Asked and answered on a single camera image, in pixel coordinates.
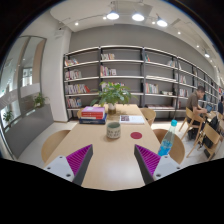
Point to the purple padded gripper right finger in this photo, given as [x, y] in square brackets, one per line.
[152, 166]

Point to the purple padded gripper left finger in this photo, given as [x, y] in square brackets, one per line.
[72, 167]

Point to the clear plastic water bottle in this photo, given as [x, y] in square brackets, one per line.
[168, 140]

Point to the wooden chair near right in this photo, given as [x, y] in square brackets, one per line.
[177, 151]

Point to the wooden chair near left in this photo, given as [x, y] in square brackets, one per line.
[51, 143]

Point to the round red coaster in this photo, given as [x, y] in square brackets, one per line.
[136, 135]

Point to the dark blue book under stack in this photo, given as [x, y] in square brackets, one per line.
[93, 121]

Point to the red book on stack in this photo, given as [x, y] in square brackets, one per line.
[93, 112]

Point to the wooden chair far right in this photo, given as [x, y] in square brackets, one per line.
[149, 115]

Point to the open magazine on table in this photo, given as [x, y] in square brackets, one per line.
[131, 119]

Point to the wooden chair with black bag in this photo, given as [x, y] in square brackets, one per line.
[208, 133]

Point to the wooden chair under man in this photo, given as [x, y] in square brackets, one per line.
[190, 120]

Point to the seated man in brown shirt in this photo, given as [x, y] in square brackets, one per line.
[192, 104]

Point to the small plant by window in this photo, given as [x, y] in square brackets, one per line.
[39, 101]

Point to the green potted plant on table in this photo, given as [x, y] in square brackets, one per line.
[112, 94]

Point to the laptop on far table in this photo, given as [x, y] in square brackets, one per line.
[209, 108]

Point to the small plant lower window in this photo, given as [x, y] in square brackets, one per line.
[8, 116]

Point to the right ceiling spotlight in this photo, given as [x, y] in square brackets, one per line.
[162, 23]

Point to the ceiling spotlight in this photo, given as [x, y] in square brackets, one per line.
[113, 15]
[162, 23]
[138, 17]

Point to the middle ceiling spotlight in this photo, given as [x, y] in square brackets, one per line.
[138, 17]

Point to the left ceiling spotlight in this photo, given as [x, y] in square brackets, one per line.
[113, 15]

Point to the large grey wall bookshelf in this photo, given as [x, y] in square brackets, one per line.
[156, 79]

